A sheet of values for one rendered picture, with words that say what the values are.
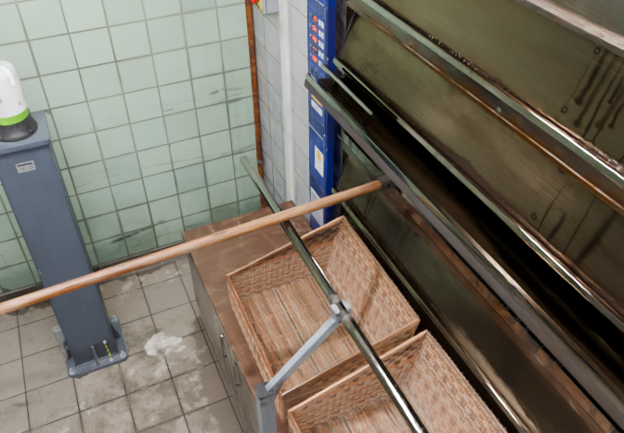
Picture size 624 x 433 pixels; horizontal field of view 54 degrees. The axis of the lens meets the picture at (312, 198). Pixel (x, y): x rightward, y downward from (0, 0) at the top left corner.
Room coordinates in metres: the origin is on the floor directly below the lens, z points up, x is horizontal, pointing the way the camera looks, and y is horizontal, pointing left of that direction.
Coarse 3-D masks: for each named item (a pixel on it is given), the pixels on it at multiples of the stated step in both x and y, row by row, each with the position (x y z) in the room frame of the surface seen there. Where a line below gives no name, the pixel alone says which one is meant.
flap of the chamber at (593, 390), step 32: (320, 96) 1.64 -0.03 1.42; (352, 128) 1.46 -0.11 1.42; (384, 128) 1.49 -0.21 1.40; (416, 160) 1.33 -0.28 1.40; (448, 192) 1.19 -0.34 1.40; (480, 224) 1.07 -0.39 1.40; (512, 256) 0.96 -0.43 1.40; (544, 288) 0.87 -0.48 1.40; (576, 320) 0.79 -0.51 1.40; (608, 352) 0.71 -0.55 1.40
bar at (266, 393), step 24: (264, 192) 1.49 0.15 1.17; (312, 264) 1.18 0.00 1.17; (336, 312) 1.01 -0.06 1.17; (312, 336) 1.01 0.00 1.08; (360, 336) 0.93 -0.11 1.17; (264, 384) 0.96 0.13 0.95; (384, 384) 0.81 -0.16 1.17; (264, 408) 0.92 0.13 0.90; (408, 408) 0.74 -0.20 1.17; (264, 432) 0.92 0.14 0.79
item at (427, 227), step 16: (352, 144) 1.75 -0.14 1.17; (368, 160) 1.65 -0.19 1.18; (400, 192) 1.47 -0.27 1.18; (416, 208) 1.40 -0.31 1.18; (432, 224) 1.33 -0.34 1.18; (432, 240) 1.30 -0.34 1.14; (448, 256) 1.22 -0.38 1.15; (464, 272) 1.16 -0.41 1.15; (480, 288) 1.10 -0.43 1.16; (496, 304) 1.04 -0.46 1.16; (512, 320) 0.98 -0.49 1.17; (528, 336) 0.93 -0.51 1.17; (544, 352) 0.88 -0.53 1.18; (560, 368) 0.83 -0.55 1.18; (576, 384) 0.79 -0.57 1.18; (592, 400) 0.75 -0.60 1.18; (592, 416) 0.73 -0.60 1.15; (608, 416) 0.71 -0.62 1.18; (608, 432) 0.69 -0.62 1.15
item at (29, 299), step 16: (352, 192) 1.44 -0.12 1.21; (368, 192) 1.46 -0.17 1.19; (304, 208) 1.38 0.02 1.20; (320, 208) 1.39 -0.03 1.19; (256, 224) 1.31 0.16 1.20; (272, 224) 1.33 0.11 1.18; (208, 240) 1.25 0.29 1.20; (224, 240) 1.27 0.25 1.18; (144, 256) 1.19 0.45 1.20; (160, 256) 1.19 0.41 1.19; (176, 256) 1.21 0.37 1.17; (96, 272) 1.14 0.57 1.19; (112, 272) 1.14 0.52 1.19; (128, 272) 1.15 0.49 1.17; (48, 288) 1.08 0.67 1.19; (64, 288) 1.09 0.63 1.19; (80, 288) 1.10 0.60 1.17; (0, 304) 1.03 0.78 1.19; (16, 304) 1.04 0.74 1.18; (32, 304) 1.05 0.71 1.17
